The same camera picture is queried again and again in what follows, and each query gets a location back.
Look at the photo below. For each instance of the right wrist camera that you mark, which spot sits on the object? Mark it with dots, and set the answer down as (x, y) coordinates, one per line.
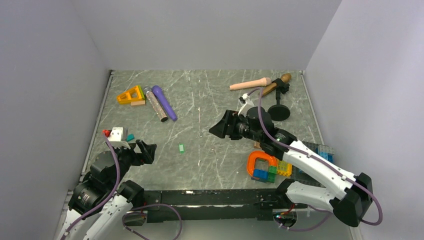
(247, 104)

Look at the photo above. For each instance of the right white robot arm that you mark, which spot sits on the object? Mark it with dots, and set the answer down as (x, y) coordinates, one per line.
(346, 195)

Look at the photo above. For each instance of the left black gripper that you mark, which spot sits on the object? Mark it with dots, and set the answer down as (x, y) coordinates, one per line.
(147, 155)

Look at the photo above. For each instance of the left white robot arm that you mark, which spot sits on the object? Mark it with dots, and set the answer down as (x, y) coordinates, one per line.
(102, 199)

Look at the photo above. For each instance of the orange curved track piece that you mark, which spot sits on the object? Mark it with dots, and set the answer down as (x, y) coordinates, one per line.
(259, 157)

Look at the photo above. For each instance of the glitter tube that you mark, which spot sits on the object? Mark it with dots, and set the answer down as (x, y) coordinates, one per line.
(155, 104)

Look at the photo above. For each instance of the blue toy brick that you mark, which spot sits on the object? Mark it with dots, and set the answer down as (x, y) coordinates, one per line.
(260, 175)

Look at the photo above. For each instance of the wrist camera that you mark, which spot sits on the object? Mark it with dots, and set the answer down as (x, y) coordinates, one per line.
(117, 137)
(247, 104)

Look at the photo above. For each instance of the orange triangle toy block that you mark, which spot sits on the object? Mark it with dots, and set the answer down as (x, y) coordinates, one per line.
(134, 94)

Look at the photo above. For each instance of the small wooden block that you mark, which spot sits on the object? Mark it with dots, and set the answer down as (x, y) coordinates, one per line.
(256, 145)

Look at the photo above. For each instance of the black microphone stand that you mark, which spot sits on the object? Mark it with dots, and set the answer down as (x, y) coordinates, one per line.
(279, 112)

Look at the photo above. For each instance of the light wooden block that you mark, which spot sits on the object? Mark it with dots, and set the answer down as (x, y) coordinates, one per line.
(138, 103)

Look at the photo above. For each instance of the teal rectangular block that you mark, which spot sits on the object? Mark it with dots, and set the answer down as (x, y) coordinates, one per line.
(130, 137)

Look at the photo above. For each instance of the yellow toy brick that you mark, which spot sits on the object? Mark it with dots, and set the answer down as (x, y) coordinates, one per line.
(284, 169)

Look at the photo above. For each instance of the grey baseplate with blue bricks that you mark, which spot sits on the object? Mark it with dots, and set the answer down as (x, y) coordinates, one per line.
(324, 151)

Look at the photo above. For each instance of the green toy brick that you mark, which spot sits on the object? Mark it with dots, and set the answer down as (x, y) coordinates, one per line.
(271, 174)

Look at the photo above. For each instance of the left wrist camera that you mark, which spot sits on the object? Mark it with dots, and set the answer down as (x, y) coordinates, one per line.
(117, 137)

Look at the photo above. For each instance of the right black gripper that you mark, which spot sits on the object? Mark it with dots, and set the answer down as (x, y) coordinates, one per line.
(222, 128)

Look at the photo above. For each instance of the purple tube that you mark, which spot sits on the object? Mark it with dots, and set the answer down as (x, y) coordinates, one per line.
(158, 92)

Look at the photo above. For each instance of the gold microphone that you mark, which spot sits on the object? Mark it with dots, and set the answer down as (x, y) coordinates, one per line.
(275, 84)

